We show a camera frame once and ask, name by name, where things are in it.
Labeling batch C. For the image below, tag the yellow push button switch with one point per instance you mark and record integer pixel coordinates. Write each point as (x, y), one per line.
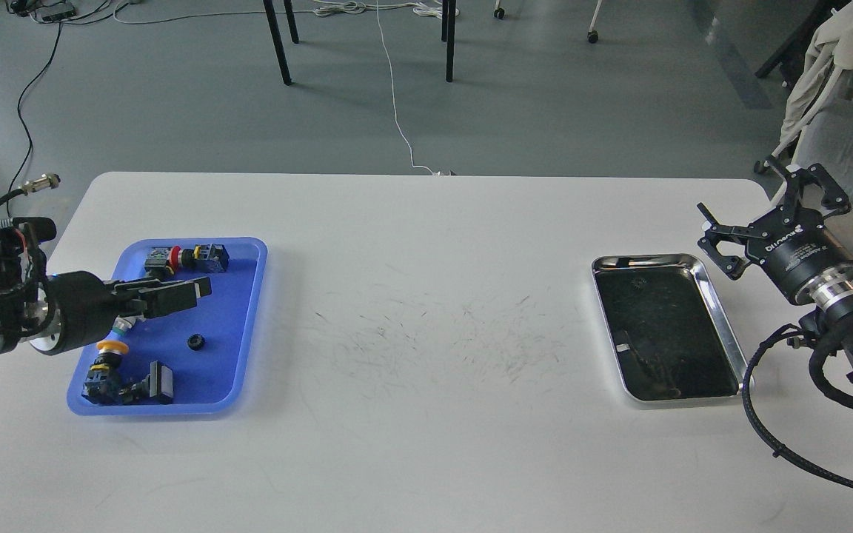
(103, 384)

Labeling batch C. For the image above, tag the silver metal tray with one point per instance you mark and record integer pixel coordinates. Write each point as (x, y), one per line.
(672, 342)

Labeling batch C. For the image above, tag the black table leg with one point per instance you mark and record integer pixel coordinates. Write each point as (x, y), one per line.
(275, 33)
(448, 23)

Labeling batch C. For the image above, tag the black table leg left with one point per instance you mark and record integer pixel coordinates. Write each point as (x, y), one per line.
(275, 33)

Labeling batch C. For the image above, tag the black table leg right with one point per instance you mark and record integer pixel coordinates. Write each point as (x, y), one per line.
(448, 23)

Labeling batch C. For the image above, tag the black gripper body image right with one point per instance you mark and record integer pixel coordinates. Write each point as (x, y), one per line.
(799, 255)

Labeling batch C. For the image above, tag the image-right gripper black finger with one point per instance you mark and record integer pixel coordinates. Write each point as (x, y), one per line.
(803, 188)
(733, 266)

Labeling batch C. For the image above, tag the small black gear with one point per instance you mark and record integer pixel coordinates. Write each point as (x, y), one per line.
(195, 342)
(638, 282)

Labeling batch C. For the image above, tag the green push button switch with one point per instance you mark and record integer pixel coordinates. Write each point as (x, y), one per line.
(122, 325)

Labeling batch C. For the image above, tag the blue plastic tray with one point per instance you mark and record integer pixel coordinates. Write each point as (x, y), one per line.
(206, 381)

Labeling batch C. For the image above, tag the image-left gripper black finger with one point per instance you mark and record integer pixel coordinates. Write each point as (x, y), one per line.
(146, 284)
(182, 295)

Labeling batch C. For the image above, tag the red push button switch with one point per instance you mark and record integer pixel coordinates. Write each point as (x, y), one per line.
(163, 262)

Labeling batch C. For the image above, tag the black switch block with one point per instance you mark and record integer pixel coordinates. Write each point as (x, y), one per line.
(157, 386)

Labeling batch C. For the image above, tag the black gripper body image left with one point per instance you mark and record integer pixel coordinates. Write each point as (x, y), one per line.
(86, 310)

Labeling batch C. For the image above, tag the beige cloth on chair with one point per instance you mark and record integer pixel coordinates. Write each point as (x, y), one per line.
(833, 29)

